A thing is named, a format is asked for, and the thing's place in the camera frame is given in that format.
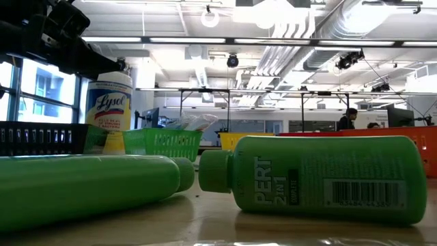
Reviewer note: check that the person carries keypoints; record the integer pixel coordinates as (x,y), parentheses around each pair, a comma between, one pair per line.
(346,121)
(373,125)

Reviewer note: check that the overhead light bar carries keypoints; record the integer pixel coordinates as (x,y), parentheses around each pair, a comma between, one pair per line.
(187,40)

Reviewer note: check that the green Pert shampoo bottle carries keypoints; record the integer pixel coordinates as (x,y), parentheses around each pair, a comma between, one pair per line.
(85,188)
(307,164)

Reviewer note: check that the yellow plastic basket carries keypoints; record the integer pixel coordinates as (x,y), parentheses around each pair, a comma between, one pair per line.
(232,141)

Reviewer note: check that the red white toothbrush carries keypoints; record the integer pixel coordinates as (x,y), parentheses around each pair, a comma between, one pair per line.
(206,121)

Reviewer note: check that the black hanging camera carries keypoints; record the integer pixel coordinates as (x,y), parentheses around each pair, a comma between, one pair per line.
(121,62)
(380,88)
(233,61)
(348,61)

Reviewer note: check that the green plastic basket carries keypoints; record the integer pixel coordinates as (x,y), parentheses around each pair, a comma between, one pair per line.
(160,143)

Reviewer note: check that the blue white wrapped toothbrush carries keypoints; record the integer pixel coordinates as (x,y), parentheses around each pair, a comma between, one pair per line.
(184,123)

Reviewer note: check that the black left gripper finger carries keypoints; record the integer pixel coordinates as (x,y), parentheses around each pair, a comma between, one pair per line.
(95,65)

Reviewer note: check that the black computer monitor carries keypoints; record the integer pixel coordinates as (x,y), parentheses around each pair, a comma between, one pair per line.
(152,118)
(399,118)

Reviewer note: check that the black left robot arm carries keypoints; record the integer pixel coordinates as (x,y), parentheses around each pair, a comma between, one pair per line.
(13,37)

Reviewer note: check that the orange plastic basket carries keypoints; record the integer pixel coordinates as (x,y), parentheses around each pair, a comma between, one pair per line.
(428,150)

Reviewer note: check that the large window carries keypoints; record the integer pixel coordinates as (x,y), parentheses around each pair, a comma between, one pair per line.
(51,89)

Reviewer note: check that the black plastic basket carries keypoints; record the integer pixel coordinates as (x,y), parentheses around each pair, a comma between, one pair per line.
(34,150)

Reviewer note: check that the Lysol wipes canister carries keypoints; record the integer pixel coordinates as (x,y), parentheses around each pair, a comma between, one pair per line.
(109,102)

